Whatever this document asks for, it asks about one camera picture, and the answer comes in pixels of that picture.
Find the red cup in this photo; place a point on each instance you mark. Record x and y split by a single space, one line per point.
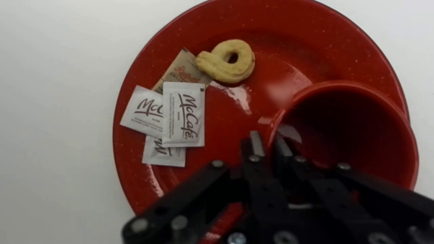
361 130

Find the brown sugar packet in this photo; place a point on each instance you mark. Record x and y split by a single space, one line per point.
183 68

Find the white McCafe sugar packet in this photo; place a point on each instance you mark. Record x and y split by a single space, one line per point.
163 156
142 113
183 115

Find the red round plate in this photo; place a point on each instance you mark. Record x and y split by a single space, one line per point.
293 41

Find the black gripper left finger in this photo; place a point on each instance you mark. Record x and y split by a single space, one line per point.
217 203

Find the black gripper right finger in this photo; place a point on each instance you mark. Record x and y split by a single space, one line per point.
353 198

